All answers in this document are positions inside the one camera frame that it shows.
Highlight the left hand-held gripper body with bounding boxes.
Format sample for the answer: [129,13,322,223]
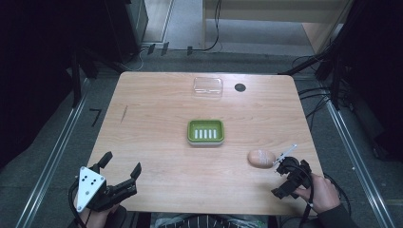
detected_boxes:
[76,165,138,213]

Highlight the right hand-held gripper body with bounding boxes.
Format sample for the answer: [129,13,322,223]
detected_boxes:
[271,156,314,200]

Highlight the brown oval soap bar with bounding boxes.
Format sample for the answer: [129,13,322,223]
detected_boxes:
[247,148,277,170]

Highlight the person's left hand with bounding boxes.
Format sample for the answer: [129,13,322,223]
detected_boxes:
[73,195,121,228]

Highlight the person's right hand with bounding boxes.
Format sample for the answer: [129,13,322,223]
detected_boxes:
[292,172,342,215]

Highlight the black angled floor marker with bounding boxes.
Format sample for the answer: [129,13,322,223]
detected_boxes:
[88,107,104,128]

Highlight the green soap dish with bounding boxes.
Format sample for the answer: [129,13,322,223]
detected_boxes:
[186,119,226,147]

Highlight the black metal stand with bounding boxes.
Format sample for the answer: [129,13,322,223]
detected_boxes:
[278,18,359,110]
[65,47,127,108]

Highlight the person's striped clothing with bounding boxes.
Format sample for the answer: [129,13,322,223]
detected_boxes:
[151,213,270,228]

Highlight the clear plastic lid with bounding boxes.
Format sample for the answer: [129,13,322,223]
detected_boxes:
[192,76,224,98]

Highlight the dark cabinet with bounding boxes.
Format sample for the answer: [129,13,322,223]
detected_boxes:
[104,0,150,63]

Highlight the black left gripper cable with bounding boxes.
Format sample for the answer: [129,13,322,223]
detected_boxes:
[67,180,88,228]

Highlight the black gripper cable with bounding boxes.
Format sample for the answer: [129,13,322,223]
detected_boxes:
[286,162,317,228]
[67,180,88,228]

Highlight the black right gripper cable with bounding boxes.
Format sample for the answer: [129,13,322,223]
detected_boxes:
[286,162,317,228]

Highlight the aluminium floor rail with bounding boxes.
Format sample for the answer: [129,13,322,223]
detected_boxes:
[325,100,397,228]
[14,78,90,228]

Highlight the bundle of black floor cables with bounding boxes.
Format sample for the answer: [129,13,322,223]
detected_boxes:
[291,55,353,132]

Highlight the black hanging cable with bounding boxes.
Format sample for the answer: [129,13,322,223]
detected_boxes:
[186,0,223,57]

